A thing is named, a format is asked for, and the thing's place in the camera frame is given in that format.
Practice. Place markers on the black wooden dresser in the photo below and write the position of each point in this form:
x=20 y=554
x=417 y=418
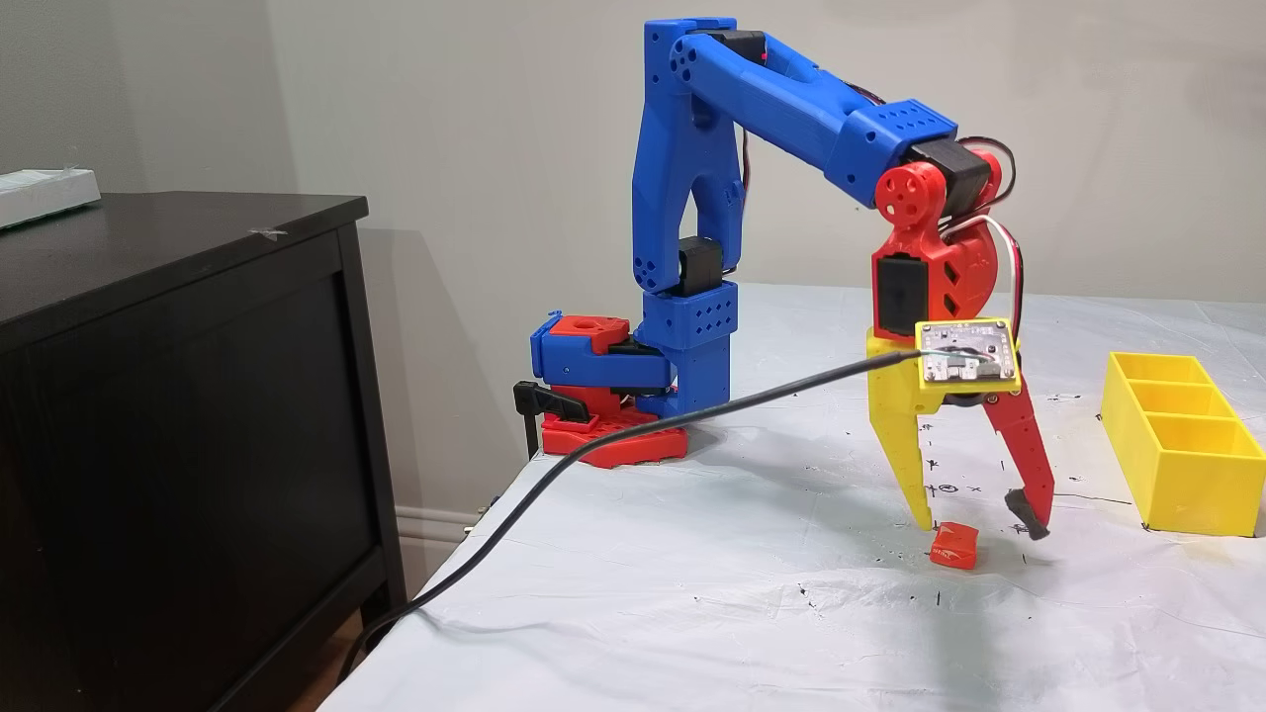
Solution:
x=198 y=445

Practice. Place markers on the white plastic table cover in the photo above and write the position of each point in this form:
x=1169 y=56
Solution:
x=742 y=633

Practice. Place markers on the white baseboard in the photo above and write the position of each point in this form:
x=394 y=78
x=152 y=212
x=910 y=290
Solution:
x=425 y=529

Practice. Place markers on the white flat box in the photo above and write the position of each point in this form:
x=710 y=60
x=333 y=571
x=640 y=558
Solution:
x=45 y=193

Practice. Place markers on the orange Starburst candy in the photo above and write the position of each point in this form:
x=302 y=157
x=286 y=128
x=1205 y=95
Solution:
x=954 y=546

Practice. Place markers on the camera circuit board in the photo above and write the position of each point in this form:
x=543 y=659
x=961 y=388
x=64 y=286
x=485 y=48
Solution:
x=967 y=351

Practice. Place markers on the yellow three-compartment box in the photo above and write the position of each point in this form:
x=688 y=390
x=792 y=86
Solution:
x=1187 y=485

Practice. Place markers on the black table clamp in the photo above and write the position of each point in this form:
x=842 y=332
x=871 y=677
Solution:
x=539 y=399

